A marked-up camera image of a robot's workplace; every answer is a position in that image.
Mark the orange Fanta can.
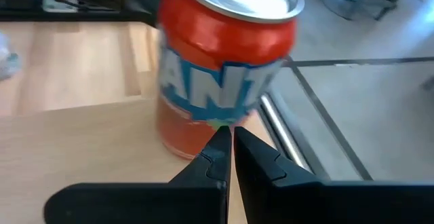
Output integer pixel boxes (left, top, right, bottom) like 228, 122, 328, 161
155, 0, 306, 161

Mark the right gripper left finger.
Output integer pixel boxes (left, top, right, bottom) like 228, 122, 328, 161
43, 125, 233, 224

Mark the white Celsius can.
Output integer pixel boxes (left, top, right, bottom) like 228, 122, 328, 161
0, 30, 20, 82

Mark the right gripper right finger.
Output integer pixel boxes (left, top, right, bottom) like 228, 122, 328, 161
233, 126, 434, 224

